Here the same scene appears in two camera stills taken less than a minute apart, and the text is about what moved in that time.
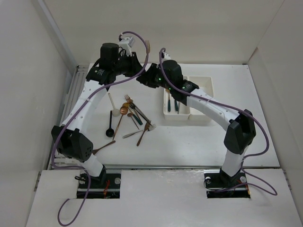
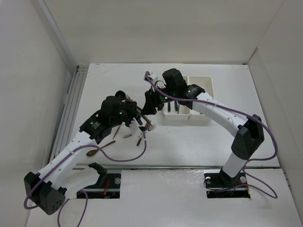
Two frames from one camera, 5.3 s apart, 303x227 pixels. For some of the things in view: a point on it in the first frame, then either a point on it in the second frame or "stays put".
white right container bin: (205, 83) stays put
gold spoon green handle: (176, 107) stays put
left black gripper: (135, 65) → (130, 108)
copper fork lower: (147, 126) stays put
